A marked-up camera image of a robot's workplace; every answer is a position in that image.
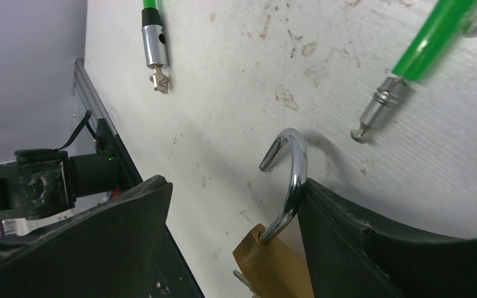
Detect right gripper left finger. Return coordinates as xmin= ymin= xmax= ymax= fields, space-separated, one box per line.
xmin=0 ymin=175 xmax=173 ymax=297

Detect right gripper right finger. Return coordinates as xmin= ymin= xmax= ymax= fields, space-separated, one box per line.
xmin=298 ymin=179 xmax=477 ymax=297

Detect brass padlock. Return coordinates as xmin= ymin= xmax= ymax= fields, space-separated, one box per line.
xmin=233 ymin=128 xmax=314 ymax=297

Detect green cable lock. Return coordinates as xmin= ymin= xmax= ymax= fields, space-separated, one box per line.
xmin=142 ymin=1 xmax=477 ymax=143

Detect cable lock keys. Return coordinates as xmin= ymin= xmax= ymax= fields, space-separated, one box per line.
xmin=150 ymin=66 xmax=169 ymax=94

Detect black base frame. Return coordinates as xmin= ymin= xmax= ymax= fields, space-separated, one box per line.
xmin=0 ymin=59 xmax=202 ymax=297

